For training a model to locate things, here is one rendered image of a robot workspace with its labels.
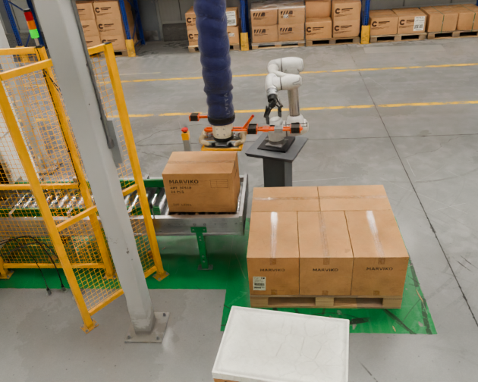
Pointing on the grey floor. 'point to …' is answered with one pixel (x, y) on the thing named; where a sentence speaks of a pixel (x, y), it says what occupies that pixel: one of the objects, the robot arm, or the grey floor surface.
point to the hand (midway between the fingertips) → (273, 119)
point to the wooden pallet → (325, 301)
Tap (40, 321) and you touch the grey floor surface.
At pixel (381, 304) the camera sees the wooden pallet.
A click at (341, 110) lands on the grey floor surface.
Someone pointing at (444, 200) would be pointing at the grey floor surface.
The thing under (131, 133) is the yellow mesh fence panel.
